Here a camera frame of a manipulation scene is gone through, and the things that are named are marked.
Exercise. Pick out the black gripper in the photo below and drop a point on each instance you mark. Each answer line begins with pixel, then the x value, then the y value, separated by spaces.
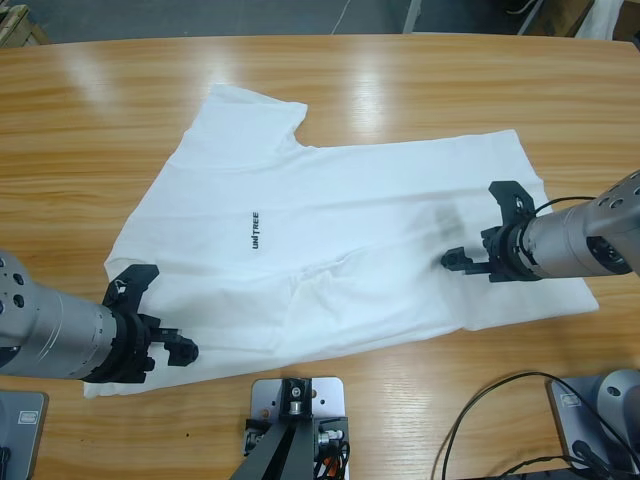
pixel 507 255
pixel 130 350

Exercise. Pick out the white t-shirt with black logo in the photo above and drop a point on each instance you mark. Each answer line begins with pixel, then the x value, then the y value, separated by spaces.
pixel 325 225

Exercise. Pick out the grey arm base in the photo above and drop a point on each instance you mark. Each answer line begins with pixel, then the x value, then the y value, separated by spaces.
pixel 20 450
pixel 570 425

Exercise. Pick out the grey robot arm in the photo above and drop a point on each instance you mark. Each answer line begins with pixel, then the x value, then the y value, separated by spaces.
pixel 50 330
pixel 575 240

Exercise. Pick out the silver round connector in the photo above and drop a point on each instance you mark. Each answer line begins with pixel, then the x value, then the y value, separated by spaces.
pixel 327 439
pixel 252 440

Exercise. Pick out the white metal leg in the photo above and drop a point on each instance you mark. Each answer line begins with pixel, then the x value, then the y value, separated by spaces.
pixel 411 17

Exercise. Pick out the black shoe with white sole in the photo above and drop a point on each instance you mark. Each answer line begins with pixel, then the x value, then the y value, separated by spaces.
pixel 520 6

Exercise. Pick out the brown cardboard box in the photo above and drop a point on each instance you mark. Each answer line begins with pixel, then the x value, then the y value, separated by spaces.
pixel 560 17

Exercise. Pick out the wooden pallet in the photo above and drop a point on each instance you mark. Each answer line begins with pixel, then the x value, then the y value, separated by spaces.
pixel 15 30

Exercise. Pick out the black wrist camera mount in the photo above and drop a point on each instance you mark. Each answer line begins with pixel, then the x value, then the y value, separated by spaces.
pixel 505 190
pixel 135 275

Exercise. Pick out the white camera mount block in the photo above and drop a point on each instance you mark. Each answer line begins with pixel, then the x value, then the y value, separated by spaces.
pixel 327 395

